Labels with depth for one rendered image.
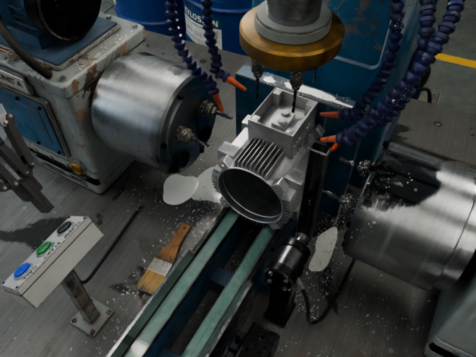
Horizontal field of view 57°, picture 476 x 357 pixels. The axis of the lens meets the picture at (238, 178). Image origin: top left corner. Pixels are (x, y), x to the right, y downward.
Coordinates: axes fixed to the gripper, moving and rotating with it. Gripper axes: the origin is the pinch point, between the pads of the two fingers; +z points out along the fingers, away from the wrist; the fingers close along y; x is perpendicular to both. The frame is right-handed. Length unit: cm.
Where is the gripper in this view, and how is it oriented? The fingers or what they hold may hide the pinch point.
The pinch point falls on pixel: (35, 195)
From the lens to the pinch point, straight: 84.7
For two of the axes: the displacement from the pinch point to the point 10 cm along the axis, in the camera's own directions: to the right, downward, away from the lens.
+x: -7.5, 0.5, 6.6
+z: 4.7, 7.5, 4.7
